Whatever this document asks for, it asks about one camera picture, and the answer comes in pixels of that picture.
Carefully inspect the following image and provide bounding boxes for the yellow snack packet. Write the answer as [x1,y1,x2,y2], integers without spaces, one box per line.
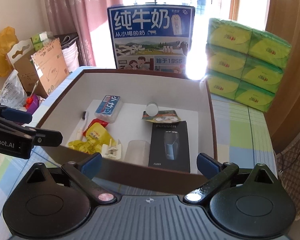
[68,123,116,154]

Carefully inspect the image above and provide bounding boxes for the white power plug adapter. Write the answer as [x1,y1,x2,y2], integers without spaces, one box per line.
[101,140,122,160]

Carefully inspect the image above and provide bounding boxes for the clear plastic cup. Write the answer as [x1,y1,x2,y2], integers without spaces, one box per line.
[124,140,150,166]

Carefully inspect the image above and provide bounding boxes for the white toothbrush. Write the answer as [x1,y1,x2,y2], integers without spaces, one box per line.
[76,111,89,140]

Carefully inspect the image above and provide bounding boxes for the clear plastic bag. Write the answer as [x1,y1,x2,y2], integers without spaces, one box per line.
[0,69,27,109]

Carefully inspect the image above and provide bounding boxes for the purple box with red item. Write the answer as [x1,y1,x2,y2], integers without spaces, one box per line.
[24,94,45,114]

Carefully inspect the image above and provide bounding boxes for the brown cardboard carton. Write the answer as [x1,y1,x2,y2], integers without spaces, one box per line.
[7,39,69,98]

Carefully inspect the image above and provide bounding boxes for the red snack packet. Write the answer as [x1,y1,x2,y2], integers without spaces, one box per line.
[83,118,108,135]

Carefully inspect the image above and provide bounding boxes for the black shaver box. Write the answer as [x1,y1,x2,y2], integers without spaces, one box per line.
[148,121,190,173]

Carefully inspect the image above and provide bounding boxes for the blue white tissue packet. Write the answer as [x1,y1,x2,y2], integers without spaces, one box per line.
[95,95,123,124]

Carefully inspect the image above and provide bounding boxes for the yellow plastic bag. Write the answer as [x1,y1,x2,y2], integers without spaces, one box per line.
[0,27,19,77]

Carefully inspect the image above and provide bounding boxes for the brown quilted chair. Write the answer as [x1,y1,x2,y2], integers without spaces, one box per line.
[276,137,300,220]

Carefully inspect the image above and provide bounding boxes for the brown open cardboard box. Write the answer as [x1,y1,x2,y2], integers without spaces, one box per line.
[38,69,217,194]

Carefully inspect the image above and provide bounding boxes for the green round-label card packet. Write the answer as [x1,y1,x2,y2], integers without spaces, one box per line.
[142,110,181,124]

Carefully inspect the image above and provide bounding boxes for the white stacked buckets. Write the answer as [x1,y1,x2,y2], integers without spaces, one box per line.
[62,41,79,73]

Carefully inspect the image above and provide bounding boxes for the small white lidded jar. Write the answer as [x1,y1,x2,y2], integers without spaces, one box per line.
[145,102,159,116]

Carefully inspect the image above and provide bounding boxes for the green tissue pack bundle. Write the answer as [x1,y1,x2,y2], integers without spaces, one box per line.
[206,18,292,112]

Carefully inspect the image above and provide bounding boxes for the pink patterned curtain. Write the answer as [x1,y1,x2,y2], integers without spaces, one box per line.
[44,0,122,66]

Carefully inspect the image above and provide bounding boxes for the blue milk carton box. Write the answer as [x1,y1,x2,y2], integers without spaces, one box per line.
[107,4,195,74]

